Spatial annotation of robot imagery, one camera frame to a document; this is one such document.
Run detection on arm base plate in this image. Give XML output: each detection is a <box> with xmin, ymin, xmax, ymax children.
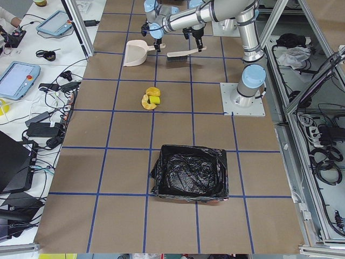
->
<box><xmin>212</xmin><ymin>18</ymin><xmax>240</xmax><ymax>37</ymax></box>
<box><xmin>220</xmin><ymin>83</ymin><xmax>266</xmax><ymax>117</ymax></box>

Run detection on black bag lined bin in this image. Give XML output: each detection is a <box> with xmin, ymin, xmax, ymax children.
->
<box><xmin>151</xmin><ymin>145</ymin><xmax>229</xmax><ymax>202</ymax></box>

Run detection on black power brick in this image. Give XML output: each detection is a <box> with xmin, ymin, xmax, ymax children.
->
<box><xmin>26</xmin><ymin>122</ymin><xmax>64</xmax><ymax>138</ymax></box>

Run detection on white crumpled cloth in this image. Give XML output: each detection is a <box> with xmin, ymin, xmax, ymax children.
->
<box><xmin>277</xmin><ymin>46</ymin><xmax>311</xmax><ymax>70</ymax></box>

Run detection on near teach pendant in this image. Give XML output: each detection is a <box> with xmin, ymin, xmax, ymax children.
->
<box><xmin>1</xmin><ymin>61</ymin><xmax>41</xmax><ymax>100</ymax></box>

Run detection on aluminium frame post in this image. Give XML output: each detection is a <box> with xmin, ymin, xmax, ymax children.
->
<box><xmin>61</xmin><ymin>0</ymin><xmax>94</xmax><ymax>59</ymax></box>

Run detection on yellow sponge trash pile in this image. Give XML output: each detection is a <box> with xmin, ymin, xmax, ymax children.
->
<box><xmin>141</xmin><ymin>87</ymin><xmax>161</xmax><ymax>110</ymax></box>

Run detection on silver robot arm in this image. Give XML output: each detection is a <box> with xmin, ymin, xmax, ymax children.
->
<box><xmin>142</xmin><ymin>1</ymin><xmax>266</xmax><ymax>108</ymax></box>
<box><xmin>141</xmin><ymin>0</ymin><xmax>180</xmax><ymax>52</ymax></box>

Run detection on far teach pendant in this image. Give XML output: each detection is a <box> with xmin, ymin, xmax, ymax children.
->
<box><xmin>36</xmin><ymin>10</ymin><xmax>73</xmax><ymax>38</ymax></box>

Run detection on teach pendant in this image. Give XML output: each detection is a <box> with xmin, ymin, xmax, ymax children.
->
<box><xmin>1</xmin><ymin>61</ymin><xmax>41</xmax><ymax>100</ymax></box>
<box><xmin>36</xmin><ymin>10</ymin><xmax>73</xmax><ymax>38</ymax></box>

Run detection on black power adapter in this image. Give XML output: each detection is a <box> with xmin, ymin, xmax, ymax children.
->
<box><xmin>84</xmin><ymin>19</ymin><xmax>100</xmax><ymax>27</ymax></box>

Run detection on black laptop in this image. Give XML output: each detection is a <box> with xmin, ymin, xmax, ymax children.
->
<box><xmin>1</xmin><ymin>132</ymin><xmax>38</xmax><ymax>194</ymax></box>

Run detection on beige plastic dustpan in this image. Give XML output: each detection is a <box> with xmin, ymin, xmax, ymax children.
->
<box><xmin>123</xmin><ymin>40</ymin><xmax>156</xmax><ymax>67</ymax></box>

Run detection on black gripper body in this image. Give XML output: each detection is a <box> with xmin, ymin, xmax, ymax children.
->
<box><xmin>141</xmin><ymin>23</ymin><xmax>163</xmax><ymax>39</ymax></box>
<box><xmin>182</xmin><ymin>25</ymin><xmax>204</xmax><ymax>40</ymax></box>

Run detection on beige hand brush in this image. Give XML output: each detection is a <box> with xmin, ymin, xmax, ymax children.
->
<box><xmin>167</xmin><ymin>46</ymin><xmax>207</xmax><ymax>62</ymax></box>

